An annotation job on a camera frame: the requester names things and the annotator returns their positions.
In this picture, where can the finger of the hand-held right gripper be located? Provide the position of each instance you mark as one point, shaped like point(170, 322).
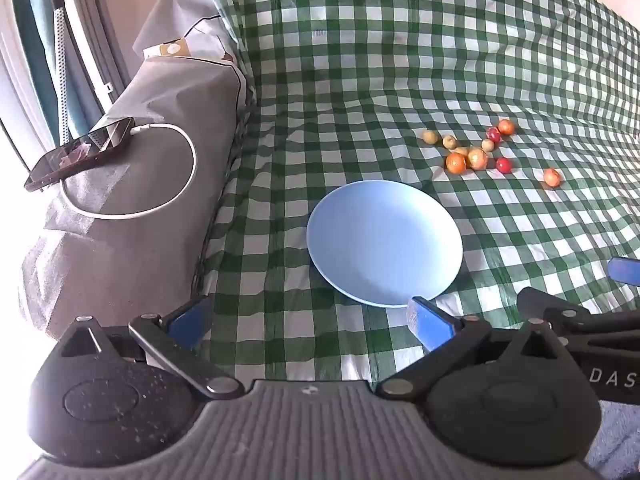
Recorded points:
point(560, 310)
point(627, 271)

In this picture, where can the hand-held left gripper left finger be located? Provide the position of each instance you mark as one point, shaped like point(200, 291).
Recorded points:
point(187, 322)

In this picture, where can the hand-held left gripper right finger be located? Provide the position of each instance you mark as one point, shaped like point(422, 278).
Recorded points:
point(430, 322)

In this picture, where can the light blue plate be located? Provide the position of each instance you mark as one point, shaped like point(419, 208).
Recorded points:
point(385, 240)

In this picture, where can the orange tangerine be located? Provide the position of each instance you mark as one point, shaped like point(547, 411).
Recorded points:
point(552, 177)
point(477, 158)
point(455, 163)
point(506, 126)

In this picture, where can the yellow-brown longan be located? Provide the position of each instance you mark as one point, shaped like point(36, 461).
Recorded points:
point(461, 150)
point(430, 137)
point(487, 145)
point(450, 141)

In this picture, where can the blue grey cloth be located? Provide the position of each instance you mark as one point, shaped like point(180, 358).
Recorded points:
point(620, 440)

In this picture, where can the red cherry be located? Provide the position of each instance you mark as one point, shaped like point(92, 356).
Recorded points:
point(494, 134)
point(504, 165)

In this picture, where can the black smartphone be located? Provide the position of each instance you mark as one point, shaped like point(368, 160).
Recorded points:
point(80, 152)

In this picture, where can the green checked tablecloth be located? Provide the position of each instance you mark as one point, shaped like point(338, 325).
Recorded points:
point(400, 60)

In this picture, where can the light grey printed pillow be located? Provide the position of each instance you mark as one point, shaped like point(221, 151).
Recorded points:
point(200, 10)

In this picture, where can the teal curtain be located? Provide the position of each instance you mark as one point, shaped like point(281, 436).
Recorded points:
point(35, 20)

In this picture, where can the white window frame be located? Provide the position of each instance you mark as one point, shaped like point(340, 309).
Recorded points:
point(95, 20)

